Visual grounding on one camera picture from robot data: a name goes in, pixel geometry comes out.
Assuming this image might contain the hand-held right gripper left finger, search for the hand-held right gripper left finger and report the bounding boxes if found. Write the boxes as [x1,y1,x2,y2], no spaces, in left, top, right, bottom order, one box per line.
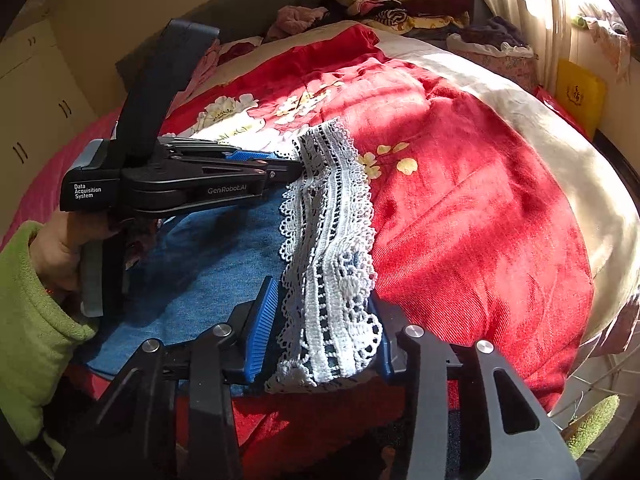
[55,276,281,480]

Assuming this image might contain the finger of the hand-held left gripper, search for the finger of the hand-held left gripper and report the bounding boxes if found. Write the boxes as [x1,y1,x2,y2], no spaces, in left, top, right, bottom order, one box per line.
[150,159,307,187]
[160,136,272,164]

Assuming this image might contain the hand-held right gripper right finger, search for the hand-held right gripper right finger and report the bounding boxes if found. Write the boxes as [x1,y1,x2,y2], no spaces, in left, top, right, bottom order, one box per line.
[370,300,581,480]

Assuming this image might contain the blue denim pants lace trim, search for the blue denim pants lace trim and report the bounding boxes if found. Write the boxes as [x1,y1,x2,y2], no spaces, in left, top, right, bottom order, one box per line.
[75,119,387,395]

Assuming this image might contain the person's left forearm green sleeve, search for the person's left forearm green sleeve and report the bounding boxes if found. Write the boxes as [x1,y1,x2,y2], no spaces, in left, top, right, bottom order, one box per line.
[0,221,101,447]

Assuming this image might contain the person's left hand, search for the person's left hand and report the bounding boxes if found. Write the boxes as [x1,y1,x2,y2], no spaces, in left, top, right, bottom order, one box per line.
[30,207,120,307]

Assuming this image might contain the dark red pillow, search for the dark red pillow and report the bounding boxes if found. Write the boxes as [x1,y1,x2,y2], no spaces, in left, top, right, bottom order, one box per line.
[219,41,257,62]

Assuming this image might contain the pink quilt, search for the pink quilt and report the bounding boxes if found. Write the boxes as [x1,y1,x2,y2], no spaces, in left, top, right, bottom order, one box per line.
[0,40,223,246]

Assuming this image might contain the grey bed headboard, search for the grey bed headboard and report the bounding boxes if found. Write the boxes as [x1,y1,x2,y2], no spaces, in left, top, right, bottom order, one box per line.
[115,0,342,86]

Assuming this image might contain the pink fuzzy garment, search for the pink fuzzy garment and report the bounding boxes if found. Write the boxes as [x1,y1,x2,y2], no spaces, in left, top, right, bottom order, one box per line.
[265,5,329,41]

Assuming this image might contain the cream wardrobe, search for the cream wardrobe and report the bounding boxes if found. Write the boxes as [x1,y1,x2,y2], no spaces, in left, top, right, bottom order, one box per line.
[0,10,101,233]

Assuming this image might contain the red floral bedspread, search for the red floral bedspread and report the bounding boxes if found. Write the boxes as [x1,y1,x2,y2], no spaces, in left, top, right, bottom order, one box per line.
[65,25,596,480]

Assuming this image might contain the green fuzzy cloth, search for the green fuzzy cloth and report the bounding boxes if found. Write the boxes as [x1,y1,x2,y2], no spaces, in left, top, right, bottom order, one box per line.
[564,394,621,461]

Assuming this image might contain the purple cloth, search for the purple cloth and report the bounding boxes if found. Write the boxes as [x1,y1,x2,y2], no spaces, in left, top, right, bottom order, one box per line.
[460,16,527,52]

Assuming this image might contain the ruffled floral fabric basket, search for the ruffled floral fabric basket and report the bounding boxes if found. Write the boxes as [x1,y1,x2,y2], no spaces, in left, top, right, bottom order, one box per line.
[446,34,542,92]

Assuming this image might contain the cream curtain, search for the cream curtain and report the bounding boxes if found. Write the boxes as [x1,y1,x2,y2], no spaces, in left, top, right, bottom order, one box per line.
[472,0,587,92]

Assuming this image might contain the yellow bag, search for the yellow bag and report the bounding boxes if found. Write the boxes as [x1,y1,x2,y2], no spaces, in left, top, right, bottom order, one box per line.
[554,58,609,134]

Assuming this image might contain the white wire rack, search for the white wire rack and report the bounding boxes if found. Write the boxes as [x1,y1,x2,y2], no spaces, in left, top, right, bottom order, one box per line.
[547,355,628,438]

